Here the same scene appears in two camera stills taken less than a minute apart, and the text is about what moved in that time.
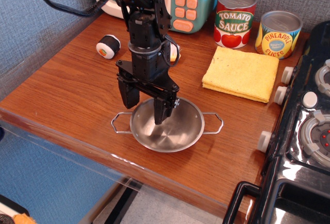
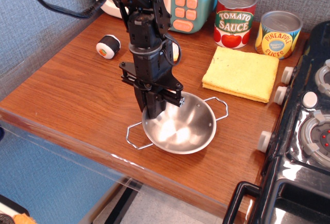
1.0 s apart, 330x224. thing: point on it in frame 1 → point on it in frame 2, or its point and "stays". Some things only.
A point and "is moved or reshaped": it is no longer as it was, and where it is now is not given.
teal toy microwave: (193, 2) stays
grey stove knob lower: (264, 140) stays
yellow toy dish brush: (174, 52) stays
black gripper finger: (130, 93) → (142, 97)
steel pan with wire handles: (179, 131) is moved or reshaped
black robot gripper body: (149, 68) stays
